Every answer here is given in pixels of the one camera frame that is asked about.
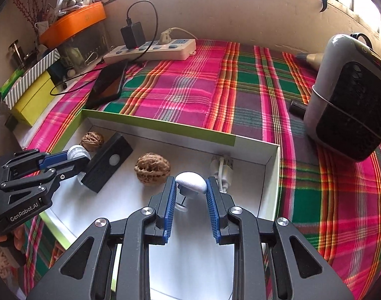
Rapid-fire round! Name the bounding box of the white green cardboard box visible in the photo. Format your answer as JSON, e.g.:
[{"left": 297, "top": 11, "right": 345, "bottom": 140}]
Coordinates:
[{"left": 39, "top": 109, "right": 280, "bottom": 300}]

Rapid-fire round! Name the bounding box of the black phone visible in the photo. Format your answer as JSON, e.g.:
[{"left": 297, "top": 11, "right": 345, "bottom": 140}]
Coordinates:
[{"left": 84, "top": 61, "right": 128, "bottom": 108}]

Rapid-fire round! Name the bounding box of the black charging cable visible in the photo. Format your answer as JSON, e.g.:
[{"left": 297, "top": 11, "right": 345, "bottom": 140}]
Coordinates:
[{"left": 49, "top": 0, "right": 158, "bottom": 97}]

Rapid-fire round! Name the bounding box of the white round cap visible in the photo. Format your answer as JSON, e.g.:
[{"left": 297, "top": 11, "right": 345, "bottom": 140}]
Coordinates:
[{"left": 67, "top": 144, "right": 91, "bottom": 163}]

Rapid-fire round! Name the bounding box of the white power plug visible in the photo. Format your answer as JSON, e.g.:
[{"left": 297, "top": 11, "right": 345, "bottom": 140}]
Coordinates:
[{"left": 159, "top": 26, "right": 197, "bottom": 45}]

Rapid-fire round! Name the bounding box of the bright green packet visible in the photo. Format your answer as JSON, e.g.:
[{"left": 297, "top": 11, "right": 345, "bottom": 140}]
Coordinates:
[{"left": 0, "top": 70, "right": 24, "bottom": 96}]

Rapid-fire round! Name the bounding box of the black charger adapter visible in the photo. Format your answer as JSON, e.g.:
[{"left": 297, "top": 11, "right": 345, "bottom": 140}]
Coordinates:
[{"left": 120, "top": 22, "right": 146, "bottom": 50}]

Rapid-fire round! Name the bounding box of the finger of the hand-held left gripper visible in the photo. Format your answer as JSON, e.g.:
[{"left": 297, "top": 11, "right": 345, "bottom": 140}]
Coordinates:
[
  {"left": 0, "top": 157, "right": 91, "bottom": 209},
  {"left": 1, "top": 149, "right": 70, "bottom": 179}
]

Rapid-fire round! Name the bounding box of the orange storage box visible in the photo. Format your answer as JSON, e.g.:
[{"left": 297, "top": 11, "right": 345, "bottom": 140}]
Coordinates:
[{"left": 39, "top": 1, "right": 107, "bottom": 47}]

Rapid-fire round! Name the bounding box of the white striped box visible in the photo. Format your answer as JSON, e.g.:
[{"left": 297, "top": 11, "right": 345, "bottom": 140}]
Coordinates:
[{"left": 3, "top": 48, "right": 61, "bottom": 110}]

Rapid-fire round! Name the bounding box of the beige power strip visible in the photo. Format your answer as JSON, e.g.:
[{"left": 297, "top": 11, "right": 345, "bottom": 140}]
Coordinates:
[{"left": 103, "top": 37, "right": 197, "bottom": 65}]

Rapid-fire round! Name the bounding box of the white charging cable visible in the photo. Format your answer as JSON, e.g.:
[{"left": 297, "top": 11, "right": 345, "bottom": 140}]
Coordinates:
[{"left": 210, "top": 154, "right": 235, "bottom": 193}]

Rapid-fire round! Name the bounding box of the clear glass tank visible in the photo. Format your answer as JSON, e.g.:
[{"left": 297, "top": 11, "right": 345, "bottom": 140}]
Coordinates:
[{"left": 57, "top": 23, "right": 111, "bottom": 69}]

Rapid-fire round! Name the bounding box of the red branch decoration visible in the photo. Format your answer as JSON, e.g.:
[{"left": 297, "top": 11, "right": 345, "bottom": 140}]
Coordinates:
[{"left": 12, "top": 0, "right": 53, "bottom": 38}]

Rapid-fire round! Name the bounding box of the pink green plaid blanket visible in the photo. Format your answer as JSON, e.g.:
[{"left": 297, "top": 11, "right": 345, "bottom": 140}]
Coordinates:
[{"left": 22, "top": 39, "right": 381, "bottom": 300}]

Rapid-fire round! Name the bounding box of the black rectangular sensor device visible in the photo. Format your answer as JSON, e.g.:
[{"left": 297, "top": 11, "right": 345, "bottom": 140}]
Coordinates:
[{"left": 81, "top": 132, "right": 134, "bottom": 193}]

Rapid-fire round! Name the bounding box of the black plug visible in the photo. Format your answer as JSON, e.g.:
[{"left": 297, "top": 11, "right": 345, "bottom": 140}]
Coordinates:
[{"left": 289, "top": 99, "right": 309, "bottom": 117}]

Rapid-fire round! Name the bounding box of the grey black space heater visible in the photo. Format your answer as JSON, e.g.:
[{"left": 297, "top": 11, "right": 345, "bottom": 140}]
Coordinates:
[{"left": 303, "top": 33, "right": 381, "bottom": 162}]

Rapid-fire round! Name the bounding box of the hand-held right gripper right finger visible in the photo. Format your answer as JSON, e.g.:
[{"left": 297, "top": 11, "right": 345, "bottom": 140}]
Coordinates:
[{"left": 206, "top": 176, "right": 355, "bottom": 300}]

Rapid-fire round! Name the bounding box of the brown walnut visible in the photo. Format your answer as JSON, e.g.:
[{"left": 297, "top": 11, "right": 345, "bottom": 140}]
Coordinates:
[
  {"left": 81, "top": 131, "right": 104, "bottom": 148},
  {"left": 135, "top": 152, "right": 171, "bottom": 185}
]

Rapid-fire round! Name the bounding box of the steel flask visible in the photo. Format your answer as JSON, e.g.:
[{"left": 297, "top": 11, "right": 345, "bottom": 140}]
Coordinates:
[{"left": 7, "top": 39, "right": 27, "bottom": 69}]

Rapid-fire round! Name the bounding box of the white suction cup hook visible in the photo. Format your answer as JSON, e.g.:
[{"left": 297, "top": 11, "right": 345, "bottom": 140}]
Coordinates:
[{"left": 175, "top": 172, "right": 207, "bottom": 213}]

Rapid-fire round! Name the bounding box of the person's left hand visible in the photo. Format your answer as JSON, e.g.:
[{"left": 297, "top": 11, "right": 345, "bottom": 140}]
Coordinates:
[{"left": 0, "top": 226, "right": 26, "bottom": 252}]

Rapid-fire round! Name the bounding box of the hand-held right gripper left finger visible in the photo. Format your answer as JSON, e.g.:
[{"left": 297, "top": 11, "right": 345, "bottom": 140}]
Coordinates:
[{"left": 26, "top": 176, "right": 178, "bottom": 300}]

